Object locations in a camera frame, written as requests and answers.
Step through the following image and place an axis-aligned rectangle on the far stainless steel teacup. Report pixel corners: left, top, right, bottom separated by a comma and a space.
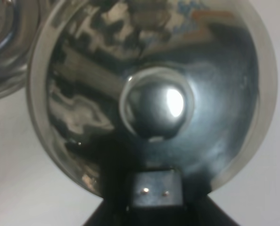
0, 0, 54, 98

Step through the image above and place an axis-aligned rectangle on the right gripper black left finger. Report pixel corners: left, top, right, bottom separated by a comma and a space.
83, 198, 131, 226

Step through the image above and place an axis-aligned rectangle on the stainless steel teapot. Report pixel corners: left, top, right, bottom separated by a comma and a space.
26, 0, 277, 202

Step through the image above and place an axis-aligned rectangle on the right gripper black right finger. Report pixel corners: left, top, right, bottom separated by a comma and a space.
183, 196, 239, 226

